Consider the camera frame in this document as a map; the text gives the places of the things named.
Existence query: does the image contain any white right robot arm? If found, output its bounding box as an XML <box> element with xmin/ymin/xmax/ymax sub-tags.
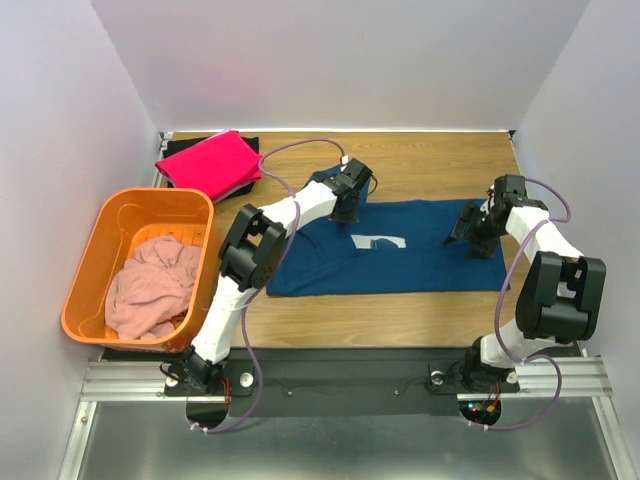
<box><xmin>444</xmin><ymin>174</ymin><xmax>606</xmax><ymax>390</ymax></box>

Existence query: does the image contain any aluminium rail frame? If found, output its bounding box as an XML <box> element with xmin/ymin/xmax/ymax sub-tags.
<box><xmin>57</xmin><ymin>130</ymin><xmax>624</xmax><ymax>480</ymax></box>

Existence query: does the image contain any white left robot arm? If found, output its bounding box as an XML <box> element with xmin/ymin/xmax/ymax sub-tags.
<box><xmin>182</xmin><ymin>158</ymin><xmax>372</xmax><ymax>394</ymax></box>

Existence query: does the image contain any folded magenta t shirt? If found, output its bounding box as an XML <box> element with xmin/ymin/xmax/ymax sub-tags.
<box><xmin>154</xmin><ymin>129</ymin><xmax>265</xmax><ymax>202</ymax></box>

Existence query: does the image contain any blue t shirt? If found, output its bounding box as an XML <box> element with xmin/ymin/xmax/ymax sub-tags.
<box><xmin>266</xmin><ymin>199</ymin><xmax>506</xmax><ymax>297</ymax></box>

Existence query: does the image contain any orange plastic basket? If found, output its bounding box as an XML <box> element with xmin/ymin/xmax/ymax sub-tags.
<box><xmin>61</xmin><ymin>188</ymin><xmax>221</xmax><ymax>353</ymax></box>

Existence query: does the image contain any folded black t shirt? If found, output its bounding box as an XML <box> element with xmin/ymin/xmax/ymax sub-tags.
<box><xmin>165</xmin><ymin>132</ymin><xmax>261</xmax><ymax>201</ymax></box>

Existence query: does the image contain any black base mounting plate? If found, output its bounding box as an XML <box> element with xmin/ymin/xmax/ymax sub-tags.
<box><xmin>164</xmin><ymin>344</ymin><xmax>521</xmax><ymax>419</ymax></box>

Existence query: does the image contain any dusty pink t shirt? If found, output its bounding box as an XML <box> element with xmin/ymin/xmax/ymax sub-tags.
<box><xmin>105</xmin><ymin>235</ymin><xmax>202</xmax><ymax>340</ymax></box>

